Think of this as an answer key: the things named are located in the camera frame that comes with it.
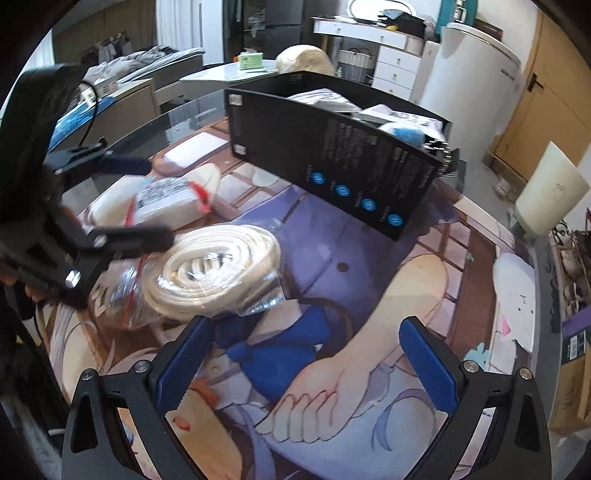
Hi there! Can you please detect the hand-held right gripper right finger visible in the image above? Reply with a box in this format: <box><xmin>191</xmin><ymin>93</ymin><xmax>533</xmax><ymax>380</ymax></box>
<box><xmin>399</xmin><ymin>316</ymin><xmax>553</xmax><ymax>480</ymax></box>

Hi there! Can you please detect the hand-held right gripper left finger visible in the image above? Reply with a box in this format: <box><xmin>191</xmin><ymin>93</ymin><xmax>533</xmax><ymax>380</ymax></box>
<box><xmin>62</xmin><ymin>315</ymin><xmax>214</xmax><ymax>480</ymax></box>

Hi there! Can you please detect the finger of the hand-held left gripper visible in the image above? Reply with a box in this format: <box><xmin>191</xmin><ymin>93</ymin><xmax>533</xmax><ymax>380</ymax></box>
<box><xmin>80</xmin><ymin>224</ymin><xmax>177</xmax><ymax>260</ymax></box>
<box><xmin>45</xmin><ymin>141</ymin><xmax>154</xmax><ymax>177</ymax></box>

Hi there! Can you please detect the white cotton packet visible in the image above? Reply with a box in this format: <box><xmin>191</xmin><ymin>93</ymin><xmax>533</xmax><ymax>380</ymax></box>
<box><xmin>87</xmin><ymin>162</ymin><xmax>223</xmax><ymax>228</ymax></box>

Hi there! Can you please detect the bagged cream rope coil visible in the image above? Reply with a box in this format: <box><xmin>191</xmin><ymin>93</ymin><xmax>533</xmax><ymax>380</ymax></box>
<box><xmin>99</xmin><ymin>224</ymin><xmax>284</xmax><ymax>330</ymax></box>

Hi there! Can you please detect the black cardboard box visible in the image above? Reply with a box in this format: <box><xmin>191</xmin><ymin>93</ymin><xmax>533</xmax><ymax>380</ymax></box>
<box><xmin>224</xmin><ymin>71</ymin><xmax>460</xmax><ymax>243</ymax></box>

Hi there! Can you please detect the grey side cabinet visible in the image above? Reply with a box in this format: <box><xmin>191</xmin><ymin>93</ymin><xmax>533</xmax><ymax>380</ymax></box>
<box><xmin>92</xmin><ymin>78</ymin><xmax>160</xmax><ymax>126</ymax></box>

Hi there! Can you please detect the bed with grey bedding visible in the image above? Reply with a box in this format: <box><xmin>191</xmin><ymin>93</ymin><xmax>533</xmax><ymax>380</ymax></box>
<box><xmin>81</xmin><ymin>46</ymin><xmax>206</xmax><ymax>89</ymax></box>

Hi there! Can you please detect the printed desk mat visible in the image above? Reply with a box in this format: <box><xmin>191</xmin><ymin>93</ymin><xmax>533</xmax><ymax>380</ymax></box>
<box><xmin>34</xmin><ymin>124</ymin><xmax>539</xmax><ymax>480</ymax></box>

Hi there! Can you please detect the white coffee table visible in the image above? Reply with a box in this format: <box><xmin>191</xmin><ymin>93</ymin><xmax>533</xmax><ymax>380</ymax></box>
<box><xmin>180</xmin><ymin>60</ymin><xmax>282</xmax><ymax>86</ymax></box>

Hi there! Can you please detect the brown cardboard box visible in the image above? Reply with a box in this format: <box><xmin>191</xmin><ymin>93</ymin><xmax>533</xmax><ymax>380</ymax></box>
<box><xmin>549</xmin><ymin>318</ymin><xmax>591</xmax><ymax>435</ymax></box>

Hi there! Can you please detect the black fridge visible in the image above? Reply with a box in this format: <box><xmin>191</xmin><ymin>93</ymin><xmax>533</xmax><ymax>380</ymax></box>
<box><xmin>240</xmin><ymin>0</ymin><xmax>305</xmax><ymax>61</ymax></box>

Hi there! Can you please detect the cream tumbler cup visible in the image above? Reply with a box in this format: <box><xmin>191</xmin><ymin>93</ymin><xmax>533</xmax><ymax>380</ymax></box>
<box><xmin>515</xmin><ymin>141</ymin><xmax>590</xmax><ymax>236</ymax></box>

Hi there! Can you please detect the blue fluffy item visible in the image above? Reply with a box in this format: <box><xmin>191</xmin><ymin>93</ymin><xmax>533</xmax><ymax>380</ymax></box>
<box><xmin>388</xmin><ymin>122</ymin><xmax>426</xmax><ymax>149</ymax></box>

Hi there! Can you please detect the wicker basket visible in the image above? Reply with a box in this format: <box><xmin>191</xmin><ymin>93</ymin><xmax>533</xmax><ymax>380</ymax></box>
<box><xmin>335</xmin><ymin>48</ymin><xmax>376</xmax><ymax>86</ymax></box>

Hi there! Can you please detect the white dresser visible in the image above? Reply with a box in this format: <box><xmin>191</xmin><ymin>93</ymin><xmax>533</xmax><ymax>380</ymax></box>
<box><xmin>313</xmin><ymin>16</ymin><xmax>428</xmax><ymax>100</ymax></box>

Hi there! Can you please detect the wooden door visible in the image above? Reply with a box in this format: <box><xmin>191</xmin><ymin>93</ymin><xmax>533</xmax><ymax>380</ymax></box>
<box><xmin>489</xmin><ymin>18</ymin><xmax>591</xmax><ymax>183</ymax></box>

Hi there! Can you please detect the white cylindrical appliance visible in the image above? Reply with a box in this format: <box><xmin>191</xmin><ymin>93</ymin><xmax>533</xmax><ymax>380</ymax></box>
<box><xmin>418</xmin><ymin>23</ymin><xmax>522</xmax><ymax>160</ymax></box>

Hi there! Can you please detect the oval white mirror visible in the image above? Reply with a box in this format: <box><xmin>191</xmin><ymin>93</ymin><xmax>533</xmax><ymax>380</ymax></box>
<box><xmin>347</xmin><ymin>0</ymin><xmax>416</xmax><ymax>20</ymax></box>

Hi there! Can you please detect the teal suitcase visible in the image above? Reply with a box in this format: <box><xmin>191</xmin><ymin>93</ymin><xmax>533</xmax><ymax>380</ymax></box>
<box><xmin>436</xmin><ymin>0</ymin><xmax>458</xmax><ymax>36</ymax></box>

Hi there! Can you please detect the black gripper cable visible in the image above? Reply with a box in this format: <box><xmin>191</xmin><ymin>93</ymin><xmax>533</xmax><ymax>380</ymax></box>
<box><xmin>79</xmin><ymin>80</ymin><xmax>101</xmax><ymax>149</ymax></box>

